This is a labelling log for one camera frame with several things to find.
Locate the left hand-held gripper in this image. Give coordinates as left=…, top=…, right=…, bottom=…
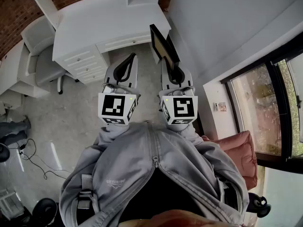
left=98, top=52, right=142, bottom=126

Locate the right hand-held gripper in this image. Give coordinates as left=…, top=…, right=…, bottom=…
left=158, top=61, right=199, bottom=126

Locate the black framed picture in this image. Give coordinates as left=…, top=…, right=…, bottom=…
left=149, top=24, right=181, bottom=71

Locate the person's right forearm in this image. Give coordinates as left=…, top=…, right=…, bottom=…
left=176, top=124, right=209, bottom=149

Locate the person's left forearm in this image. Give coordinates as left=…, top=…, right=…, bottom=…
left=96, top=123, right=131, bottom=151

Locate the white desk with drawers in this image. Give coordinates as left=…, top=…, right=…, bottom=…
left=51, top=2, right=172, bottom=85

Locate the white shelf cabinet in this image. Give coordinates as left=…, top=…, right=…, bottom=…
left=25, top=0, right=164, bottom=30

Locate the grey office chair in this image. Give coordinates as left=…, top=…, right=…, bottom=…
left=21, top=15, right=80, bottom=96

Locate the person's grey zip jacket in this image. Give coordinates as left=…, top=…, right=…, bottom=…
left=59, top=121, right=250, bottom=227

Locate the pink armchair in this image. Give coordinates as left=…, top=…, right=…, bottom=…
left=202, top=130, right=258, bottom=191

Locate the person's black shirt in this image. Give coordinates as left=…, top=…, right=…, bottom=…
left=118, top=166, right=205, bottom=222

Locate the person's face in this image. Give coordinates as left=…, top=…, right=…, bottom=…
left=118, top=209, right=237, bottom=227

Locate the black curved plastic object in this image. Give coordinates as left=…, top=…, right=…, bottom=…
left=248, top=192, right=272, bottom=218

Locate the black round stool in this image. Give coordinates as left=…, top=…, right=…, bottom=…
left=32, top=197, right=59, bottom=226

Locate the grey harness strap with buckle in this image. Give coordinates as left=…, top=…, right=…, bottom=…
left=78, top=174, right=98, bottom=212
left=214, top=174, right=244, bottom=212

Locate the black floor cable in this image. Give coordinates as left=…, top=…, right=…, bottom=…
left=18, top=138, right=71, bottom=181

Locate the white wire rack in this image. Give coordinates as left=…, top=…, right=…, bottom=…
left=0, top=189, right=24, bottom=220

